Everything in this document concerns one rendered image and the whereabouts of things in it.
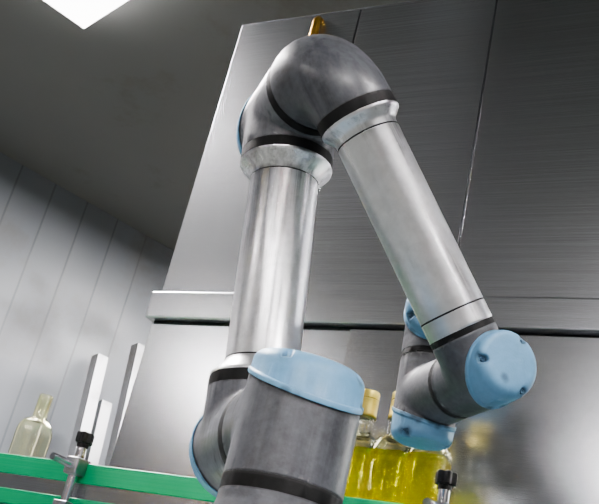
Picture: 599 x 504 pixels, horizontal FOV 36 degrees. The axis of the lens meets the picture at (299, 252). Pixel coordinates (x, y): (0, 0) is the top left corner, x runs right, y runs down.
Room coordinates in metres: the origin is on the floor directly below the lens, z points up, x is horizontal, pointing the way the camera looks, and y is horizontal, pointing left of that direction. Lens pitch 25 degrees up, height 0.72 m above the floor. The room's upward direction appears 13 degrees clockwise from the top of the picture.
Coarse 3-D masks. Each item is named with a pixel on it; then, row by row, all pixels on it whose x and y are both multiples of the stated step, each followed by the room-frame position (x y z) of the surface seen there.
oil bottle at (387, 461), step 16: (384, 448) 1.36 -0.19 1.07; (400, 448) 1.34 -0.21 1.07; (368, 464) 1.37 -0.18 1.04; (384, 464) 1.35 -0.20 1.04; (400, 464) 1.34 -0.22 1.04; (368, 480) 1.36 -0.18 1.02; (384, 480) 1.35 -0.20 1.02; (400, 480) 1.34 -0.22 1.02; (368, 496) 1.36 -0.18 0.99; (384, 496) 1.35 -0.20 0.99
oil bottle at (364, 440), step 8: (360, 432) 1.39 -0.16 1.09; (368, 432) 1.40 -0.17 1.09; (360, 440) 1.38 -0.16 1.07; (368, 440) 1.38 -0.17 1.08; (360, 448) 1.38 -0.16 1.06; (368, 448) 1.37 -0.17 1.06; (352, 456) 1.38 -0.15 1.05; (360, 456) 1.37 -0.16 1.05; (368, 456) 1.37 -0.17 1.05; (352, 464) 1.38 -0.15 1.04; (360, 464) 1.37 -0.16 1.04; (352, 472) 1.38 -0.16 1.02; (360, 472) 1.37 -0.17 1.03; (352, 480) 1.38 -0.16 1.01; (360, 480) 1.37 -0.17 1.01; (352, 488) 1.38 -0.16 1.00; (360, 488) 1.37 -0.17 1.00; (352, 496) 1.38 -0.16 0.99; (360, 496) 1.37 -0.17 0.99
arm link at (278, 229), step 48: (240, 144) 1.03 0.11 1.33; (288, 144) 0.94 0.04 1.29; (288, 192) 0.96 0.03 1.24; (288, 240) 0.96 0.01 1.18; (240, 288) 0.98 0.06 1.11; (288, 288) 0.97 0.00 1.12; (240, 336) 0.97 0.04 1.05; (288, 336) 0.97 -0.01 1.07; (240, 384) 0.95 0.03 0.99; (192, 432) 1.03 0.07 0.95
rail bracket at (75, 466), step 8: (80, 432) 1.47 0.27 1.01; (80, 440) 1.47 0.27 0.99; (88, 440) 1.47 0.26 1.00; (80, 448) 1.48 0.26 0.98; (56, 456) 1.43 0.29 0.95; (72, 456) 1.47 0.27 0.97; (80, 456) 1.48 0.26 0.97; (64, 464) 1.46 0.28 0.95; (72, 464) 1.47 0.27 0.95; (80, 464) 1.47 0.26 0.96; (64, 472) 1.48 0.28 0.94; (72, 472) 1.47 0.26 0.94; (80, 472) 1.48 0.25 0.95; (72, 480) 1.48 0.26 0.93; (64, 488) 1.48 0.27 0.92; (72, 488) 1.48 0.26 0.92; (64, 496) 1.48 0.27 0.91
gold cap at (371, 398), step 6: (366, 390) 1.39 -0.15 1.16; (372, 390) 1.39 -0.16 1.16; (366, 396) 1.39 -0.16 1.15; (372, 396) 1.39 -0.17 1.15; (378, 396) 1.40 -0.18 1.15; (366, 402) 1.39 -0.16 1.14; (372, 402) 1.39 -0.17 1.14; (378, 402) 1.40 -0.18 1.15; (366, 408) 1.39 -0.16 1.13; (372, 408) 1.39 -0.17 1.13; (366, 414) 1.39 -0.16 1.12; (372, 414) 1.39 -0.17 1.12
